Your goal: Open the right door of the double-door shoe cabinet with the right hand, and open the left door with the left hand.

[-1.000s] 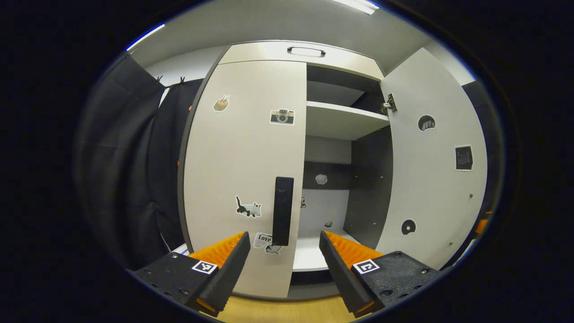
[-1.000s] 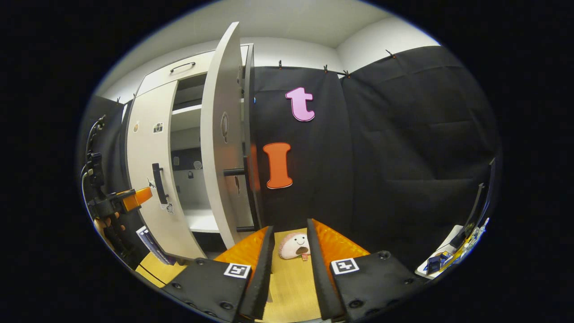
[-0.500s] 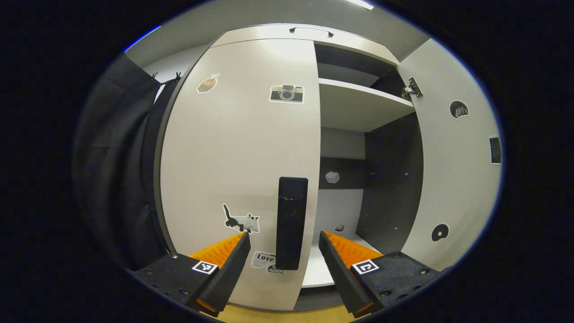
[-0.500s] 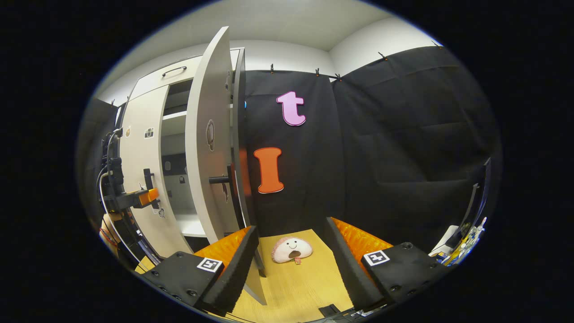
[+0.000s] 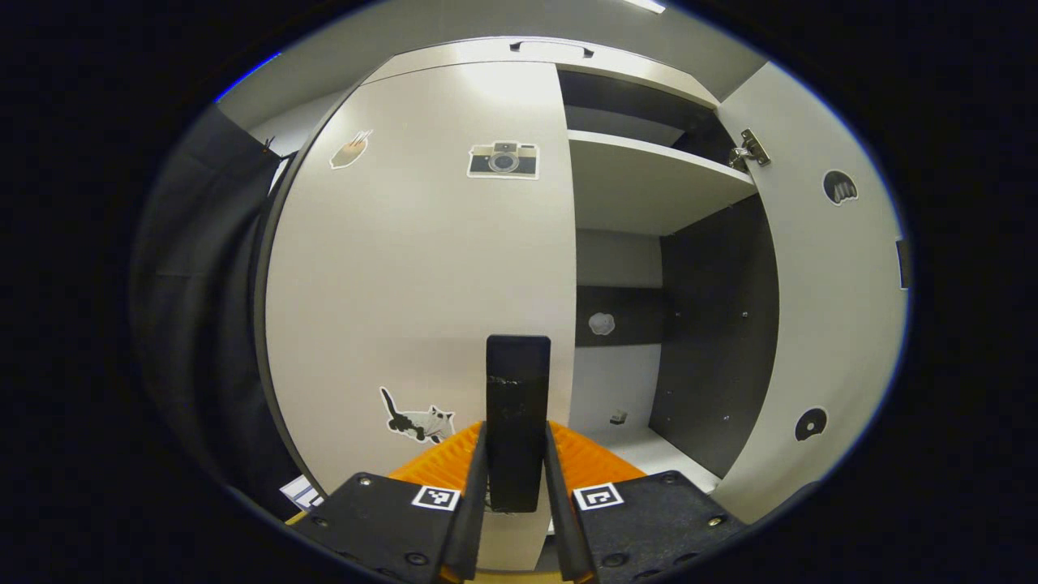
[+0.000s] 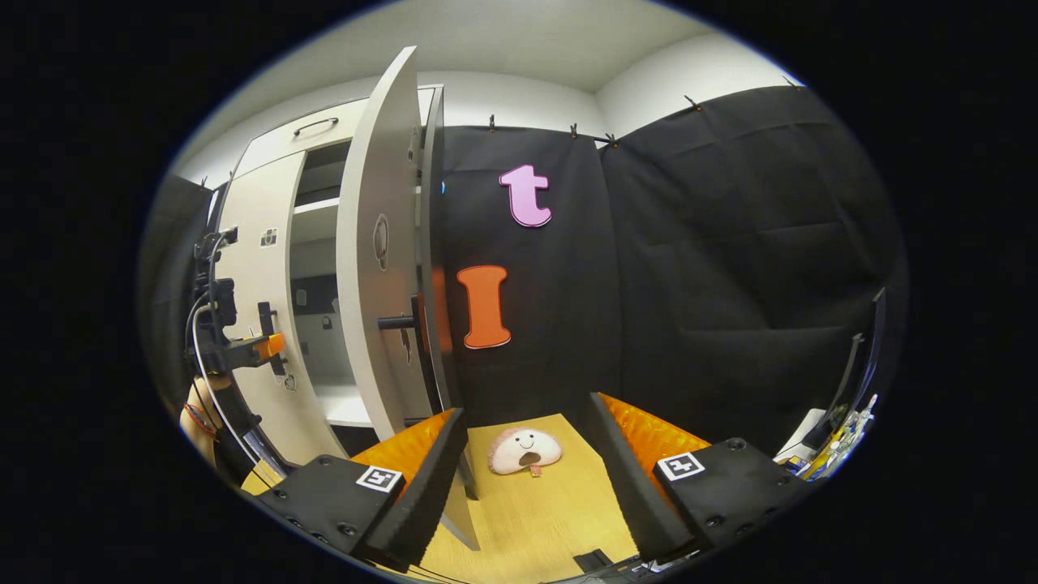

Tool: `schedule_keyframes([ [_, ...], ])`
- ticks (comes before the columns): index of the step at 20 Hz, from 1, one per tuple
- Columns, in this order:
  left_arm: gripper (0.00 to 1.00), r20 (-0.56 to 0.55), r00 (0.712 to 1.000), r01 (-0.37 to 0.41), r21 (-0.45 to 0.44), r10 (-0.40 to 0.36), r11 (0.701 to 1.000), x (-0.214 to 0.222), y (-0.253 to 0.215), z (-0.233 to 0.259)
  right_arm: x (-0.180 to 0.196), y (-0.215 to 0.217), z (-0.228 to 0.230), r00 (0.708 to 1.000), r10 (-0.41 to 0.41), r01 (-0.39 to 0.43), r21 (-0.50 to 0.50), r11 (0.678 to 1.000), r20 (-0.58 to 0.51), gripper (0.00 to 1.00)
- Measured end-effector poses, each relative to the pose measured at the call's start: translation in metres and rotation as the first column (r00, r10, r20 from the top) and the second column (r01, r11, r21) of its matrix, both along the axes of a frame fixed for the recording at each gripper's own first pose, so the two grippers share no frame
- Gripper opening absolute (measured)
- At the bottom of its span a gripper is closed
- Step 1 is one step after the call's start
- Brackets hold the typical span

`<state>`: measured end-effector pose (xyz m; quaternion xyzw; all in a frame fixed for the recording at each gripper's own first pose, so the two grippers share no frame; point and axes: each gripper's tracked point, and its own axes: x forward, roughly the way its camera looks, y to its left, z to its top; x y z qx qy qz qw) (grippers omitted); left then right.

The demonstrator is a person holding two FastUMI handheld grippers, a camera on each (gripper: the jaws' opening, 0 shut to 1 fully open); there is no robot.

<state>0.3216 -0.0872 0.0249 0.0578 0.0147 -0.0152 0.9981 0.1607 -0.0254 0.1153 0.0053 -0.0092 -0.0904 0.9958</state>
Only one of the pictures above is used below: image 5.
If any beige cabinet drawer front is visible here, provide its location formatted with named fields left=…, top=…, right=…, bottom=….
left=361, top=36, right=721, bottom=110

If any white cabinet shelf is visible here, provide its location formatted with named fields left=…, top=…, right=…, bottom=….
left=580, top=426, right=723, bottom=496
left=568, top=130, right=759, bottom=236

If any beige cabinet door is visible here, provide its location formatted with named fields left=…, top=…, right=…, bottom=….
left=264, top=61, right=578, bottom=573
left=714, top=61, right=911, bottom=524

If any white book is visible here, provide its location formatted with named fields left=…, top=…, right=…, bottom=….
left=280, top=475, right=324, bottom=510

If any beige double-door shoe cabinet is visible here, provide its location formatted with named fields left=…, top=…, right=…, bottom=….
left=255, top=36, right=783, bottom=569

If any black drawer handle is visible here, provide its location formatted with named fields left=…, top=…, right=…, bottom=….
left=509, top=41, right=594, bottom=59

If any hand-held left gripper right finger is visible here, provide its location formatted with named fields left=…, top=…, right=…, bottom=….
left=542, top=420, right=747, bottom=584

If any metal door hinge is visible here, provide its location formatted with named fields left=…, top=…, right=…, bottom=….
left=728, top=128, right=771, bottom=171

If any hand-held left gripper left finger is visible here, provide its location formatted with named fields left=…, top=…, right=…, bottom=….
left=290, top=420, right=489, bottom=584

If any black backdrop cloth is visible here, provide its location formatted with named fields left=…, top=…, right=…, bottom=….
left=130, top=105, right=305, bottom=520

